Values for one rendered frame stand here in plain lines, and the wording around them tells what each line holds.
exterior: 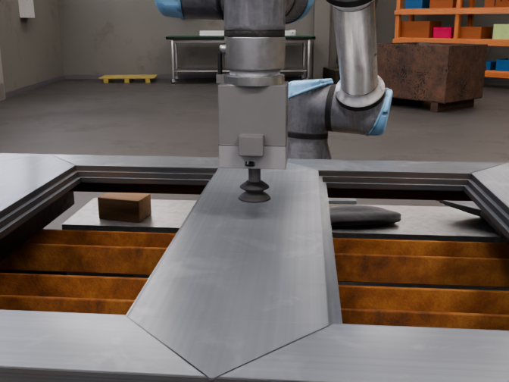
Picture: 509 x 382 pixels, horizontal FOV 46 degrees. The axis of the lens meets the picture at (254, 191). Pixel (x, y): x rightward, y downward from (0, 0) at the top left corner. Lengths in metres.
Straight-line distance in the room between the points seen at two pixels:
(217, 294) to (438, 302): 0.42
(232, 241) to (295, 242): 0.08
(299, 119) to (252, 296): 0.94
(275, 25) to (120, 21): 11.80
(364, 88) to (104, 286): 0.75
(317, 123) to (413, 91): 6.63
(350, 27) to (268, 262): 0.71
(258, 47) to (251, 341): 0.36
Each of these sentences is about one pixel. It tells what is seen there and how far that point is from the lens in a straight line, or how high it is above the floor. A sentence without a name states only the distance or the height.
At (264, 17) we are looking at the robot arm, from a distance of 0.72.
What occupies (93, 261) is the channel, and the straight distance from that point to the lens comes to 1.08.
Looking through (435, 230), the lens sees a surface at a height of 0.68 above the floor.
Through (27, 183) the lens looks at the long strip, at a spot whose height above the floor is 0.84.
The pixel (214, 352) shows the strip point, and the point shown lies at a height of 0.84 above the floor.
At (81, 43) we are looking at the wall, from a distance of 12.68.
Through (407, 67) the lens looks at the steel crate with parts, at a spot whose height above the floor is 0.54.
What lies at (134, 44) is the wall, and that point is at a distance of 12.47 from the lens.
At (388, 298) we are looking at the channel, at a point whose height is 0.71.
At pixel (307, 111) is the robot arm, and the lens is 1.47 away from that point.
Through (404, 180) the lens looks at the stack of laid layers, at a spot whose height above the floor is 0.83.
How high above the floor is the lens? 1.10
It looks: 16 degrees down
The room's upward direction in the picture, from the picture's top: straight up
